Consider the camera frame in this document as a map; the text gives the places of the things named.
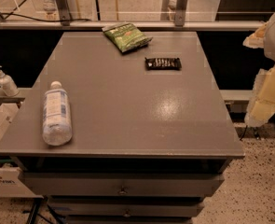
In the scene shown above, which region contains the grey drawer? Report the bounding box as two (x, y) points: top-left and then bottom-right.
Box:
(48, 197), (204, 217)
(21, 173), (224, 197)

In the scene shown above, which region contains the grey drawer cabinet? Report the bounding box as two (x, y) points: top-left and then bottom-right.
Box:
(0, 32), (243, 224)

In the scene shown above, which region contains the metal frame post left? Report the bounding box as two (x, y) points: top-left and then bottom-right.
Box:
(55, 0), (71, 26)

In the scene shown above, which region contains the horizontal metal rail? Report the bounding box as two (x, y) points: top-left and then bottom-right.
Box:
(0, 20), (266, 32)

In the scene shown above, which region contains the metal frame post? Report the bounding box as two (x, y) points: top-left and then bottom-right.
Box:
(174, 0), (187, 27)
(55, 0), (71, 26)

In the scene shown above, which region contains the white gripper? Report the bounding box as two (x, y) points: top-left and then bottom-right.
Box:
(242, 13), (275, 127)

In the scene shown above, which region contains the middle grey drawer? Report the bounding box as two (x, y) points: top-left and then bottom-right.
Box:
(48, 197), (204, 217)

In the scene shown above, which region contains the black cable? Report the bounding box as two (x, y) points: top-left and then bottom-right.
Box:
(0, 0), (93, 24)

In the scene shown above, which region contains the blue plastic water bottle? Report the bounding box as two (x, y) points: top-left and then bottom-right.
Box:
(42, 81), (73, 146)

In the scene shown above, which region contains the white pump dispenser bottle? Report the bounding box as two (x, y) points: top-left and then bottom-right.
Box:
(0, 65), (19, 97)

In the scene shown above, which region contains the top grey drawer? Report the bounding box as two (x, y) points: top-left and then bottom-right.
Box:
(21, 173), (224, 197)

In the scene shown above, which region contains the black rxbar chocolate bar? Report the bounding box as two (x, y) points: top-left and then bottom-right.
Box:
(145, 58), (182, 70)

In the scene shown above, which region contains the metal frame post right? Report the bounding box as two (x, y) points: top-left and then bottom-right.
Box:
(174, 0), (187, 27)

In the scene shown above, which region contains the white lower box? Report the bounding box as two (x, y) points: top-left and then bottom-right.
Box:
(0, 167), (41, 198)

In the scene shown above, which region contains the green chip bag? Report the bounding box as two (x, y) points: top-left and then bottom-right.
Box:
(103, 22), (152, 53)

